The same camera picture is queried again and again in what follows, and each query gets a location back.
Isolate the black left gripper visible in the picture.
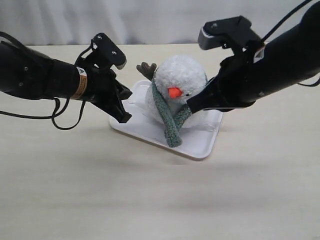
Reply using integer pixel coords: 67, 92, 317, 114
82, 67, 133, 124

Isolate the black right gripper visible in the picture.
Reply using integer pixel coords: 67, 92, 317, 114
187, 56, 260, 114

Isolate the white snowman plush toy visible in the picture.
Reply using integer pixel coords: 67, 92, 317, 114
136, 54, 216, 131

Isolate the green fuzzy scarf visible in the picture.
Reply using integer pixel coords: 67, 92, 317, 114
145, 76, 208, 148

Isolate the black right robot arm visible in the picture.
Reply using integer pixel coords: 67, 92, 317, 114
187, 2, 320, 113

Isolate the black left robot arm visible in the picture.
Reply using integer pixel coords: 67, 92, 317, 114
0, 32, 132, 123

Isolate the white plastic tray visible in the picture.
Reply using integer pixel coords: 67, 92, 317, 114
109, 80, 223, 160

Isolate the white backdrop curtain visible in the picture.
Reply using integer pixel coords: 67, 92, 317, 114
0, 0, 299, 45

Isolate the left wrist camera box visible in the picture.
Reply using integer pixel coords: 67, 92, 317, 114
74, 32, 128, 71

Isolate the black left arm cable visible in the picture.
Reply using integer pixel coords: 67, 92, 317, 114
0, 31, 87, 131

